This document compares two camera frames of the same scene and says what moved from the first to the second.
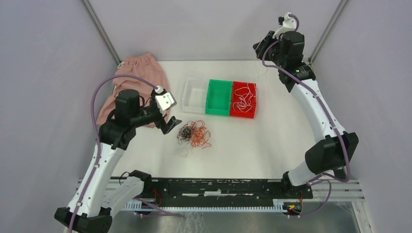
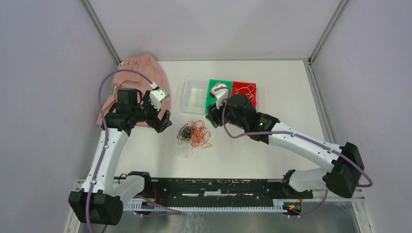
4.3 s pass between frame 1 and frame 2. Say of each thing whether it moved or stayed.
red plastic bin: stayed
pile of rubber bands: stayed
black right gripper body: moved
